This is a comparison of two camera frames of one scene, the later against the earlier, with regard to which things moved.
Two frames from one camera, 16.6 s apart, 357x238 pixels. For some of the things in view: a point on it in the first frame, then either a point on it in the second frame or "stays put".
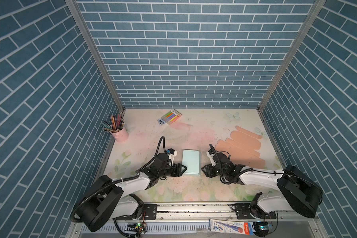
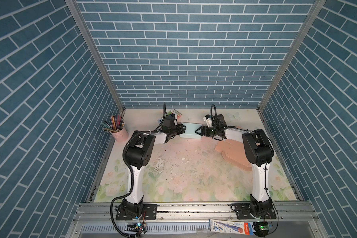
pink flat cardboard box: [242, 146] stays put
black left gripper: [178, 170] -> [180, 129]
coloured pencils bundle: [116, 123] stays put
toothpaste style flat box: [237, 227] stays put
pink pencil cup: [121, 136] stays put
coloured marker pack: [171, 116] stays put
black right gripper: [208, 171] -> [205, 129]
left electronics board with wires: [140, 228] stays put
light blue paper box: [191, 159] -> [190, 132]
